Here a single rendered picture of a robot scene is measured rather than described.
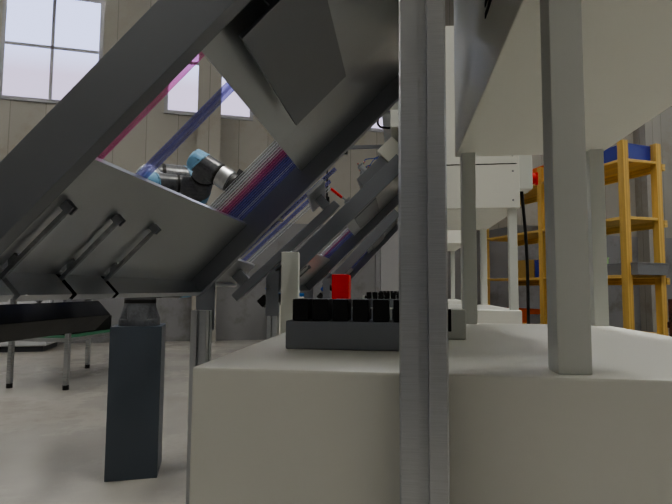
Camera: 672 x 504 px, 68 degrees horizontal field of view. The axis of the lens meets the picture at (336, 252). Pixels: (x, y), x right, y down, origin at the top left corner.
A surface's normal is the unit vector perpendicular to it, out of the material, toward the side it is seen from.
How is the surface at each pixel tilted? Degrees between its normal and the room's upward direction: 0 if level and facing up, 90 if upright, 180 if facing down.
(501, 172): 90
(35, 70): 90
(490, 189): 90
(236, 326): 90
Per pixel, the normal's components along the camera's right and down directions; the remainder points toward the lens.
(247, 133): 0.25, -0.07
